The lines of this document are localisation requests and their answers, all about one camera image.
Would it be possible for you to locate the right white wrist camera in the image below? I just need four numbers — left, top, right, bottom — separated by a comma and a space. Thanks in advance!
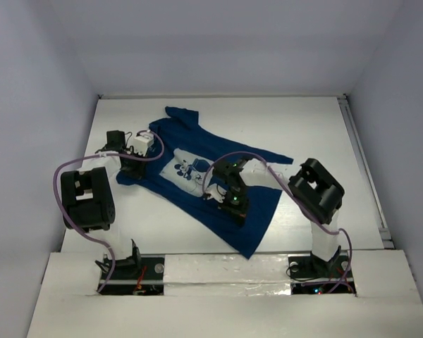
204, 184, 227, 204

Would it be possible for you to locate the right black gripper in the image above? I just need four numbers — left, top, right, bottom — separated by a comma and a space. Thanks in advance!
219, 185, 252, 225

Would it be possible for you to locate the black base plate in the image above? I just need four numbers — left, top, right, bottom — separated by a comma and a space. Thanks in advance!
98, 256, 165, 296
286, 254, 356, 295

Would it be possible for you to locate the blue t shirt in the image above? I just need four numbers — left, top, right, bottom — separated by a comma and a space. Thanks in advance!
116, 105, 294, 261

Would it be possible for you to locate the silver foil strip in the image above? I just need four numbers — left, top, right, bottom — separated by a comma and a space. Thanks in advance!
163, 253, 291, 296

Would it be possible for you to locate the aluminium side rail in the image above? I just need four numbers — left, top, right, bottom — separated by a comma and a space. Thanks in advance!
336, 94, 396, 250

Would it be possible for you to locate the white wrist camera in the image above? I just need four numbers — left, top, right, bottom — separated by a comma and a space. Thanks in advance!
128, 130, 154, 157
204, 184, 227, 204

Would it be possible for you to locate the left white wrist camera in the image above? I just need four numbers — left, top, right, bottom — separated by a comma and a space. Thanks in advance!
128, 130, 154, 157

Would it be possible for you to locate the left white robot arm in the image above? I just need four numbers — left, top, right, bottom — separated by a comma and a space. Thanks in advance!
54, 130, 154, 273

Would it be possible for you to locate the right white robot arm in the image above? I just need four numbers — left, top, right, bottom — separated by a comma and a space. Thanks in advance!
202, 152, 345, 279

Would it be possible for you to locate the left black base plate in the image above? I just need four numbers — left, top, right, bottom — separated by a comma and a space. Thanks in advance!
98, 256, 165, 296

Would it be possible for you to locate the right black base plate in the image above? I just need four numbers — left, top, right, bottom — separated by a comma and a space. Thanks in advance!
286, 254, 356, 295

